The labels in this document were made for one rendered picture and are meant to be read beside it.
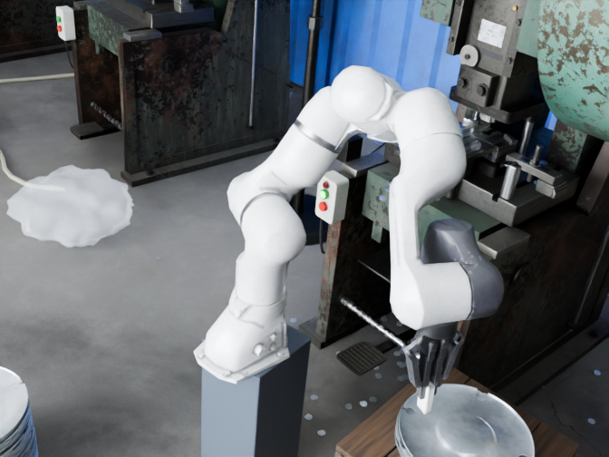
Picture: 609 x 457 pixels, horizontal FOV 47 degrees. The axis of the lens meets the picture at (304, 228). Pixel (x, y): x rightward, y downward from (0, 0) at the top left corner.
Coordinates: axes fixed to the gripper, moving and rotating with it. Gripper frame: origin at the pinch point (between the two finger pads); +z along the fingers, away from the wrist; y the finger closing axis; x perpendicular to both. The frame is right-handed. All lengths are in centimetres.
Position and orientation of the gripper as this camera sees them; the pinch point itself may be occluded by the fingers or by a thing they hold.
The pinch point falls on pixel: (425, 395)
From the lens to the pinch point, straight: 142.7
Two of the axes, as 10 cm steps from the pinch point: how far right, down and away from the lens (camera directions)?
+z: -0.3, 8.7, 4.9
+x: -4.0, -4.6, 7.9
